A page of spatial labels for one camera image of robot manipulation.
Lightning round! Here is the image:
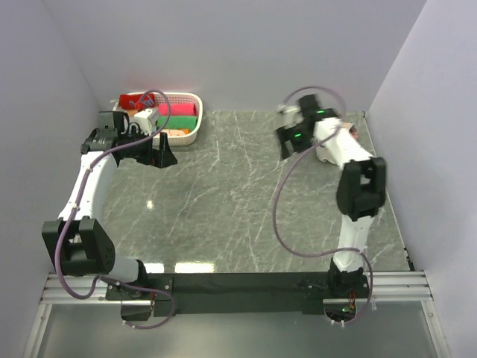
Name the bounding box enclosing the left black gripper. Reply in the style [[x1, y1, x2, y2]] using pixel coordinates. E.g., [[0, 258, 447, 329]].
[[119, 125, 177, 169]]

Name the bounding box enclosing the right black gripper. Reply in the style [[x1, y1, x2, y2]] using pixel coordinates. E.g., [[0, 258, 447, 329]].
[[274, 122, 315, 161]]

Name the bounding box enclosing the red blue cat towel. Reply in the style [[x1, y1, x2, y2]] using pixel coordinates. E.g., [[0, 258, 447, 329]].
[[119, 93, 156, 111]]

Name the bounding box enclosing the white printed towel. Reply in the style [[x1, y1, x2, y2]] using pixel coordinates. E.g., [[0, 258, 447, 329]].
[[316, 122, 358, 165]]

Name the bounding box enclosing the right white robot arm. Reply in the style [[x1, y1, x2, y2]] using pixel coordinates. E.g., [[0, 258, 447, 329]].
[[276, 94, 387, 298]]

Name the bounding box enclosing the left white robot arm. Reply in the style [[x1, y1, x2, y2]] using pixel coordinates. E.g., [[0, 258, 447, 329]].
[[42, 109, 177, 300]]

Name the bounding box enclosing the peach rolled towel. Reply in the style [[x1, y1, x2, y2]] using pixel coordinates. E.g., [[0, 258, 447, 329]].
[[162, 129, 190, 136]]

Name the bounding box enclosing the pink rolled towel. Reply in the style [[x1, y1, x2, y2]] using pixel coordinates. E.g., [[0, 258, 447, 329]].
[[157, 102, 198, 117]]

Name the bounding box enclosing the white plastic basket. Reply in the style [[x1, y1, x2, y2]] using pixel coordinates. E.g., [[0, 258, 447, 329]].
[[113, 92, 203, 147]]

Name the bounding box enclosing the green rolled towel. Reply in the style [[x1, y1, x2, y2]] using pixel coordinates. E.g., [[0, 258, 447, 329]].
[[156, 116, 198, 132]]

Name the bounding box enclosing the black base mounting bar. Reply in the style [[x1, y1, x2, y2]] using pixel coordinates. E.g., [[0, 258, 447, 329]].
[[106, 271, 370, 317]]

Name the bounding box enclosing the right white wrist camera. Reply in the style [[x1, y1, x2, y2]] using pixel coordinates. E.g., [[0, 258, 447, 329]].
[[277, 104, 302, 127]]

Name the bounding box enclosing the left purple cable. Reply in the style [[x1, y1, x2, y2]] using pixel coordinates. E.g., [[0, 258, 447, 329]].
[[54, 89, 176, 331]]

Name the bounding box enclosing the aluminium front rail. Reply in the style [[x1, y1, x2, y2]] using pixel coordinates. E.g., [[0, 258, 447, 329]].
[[40, 271, 433, 304]]

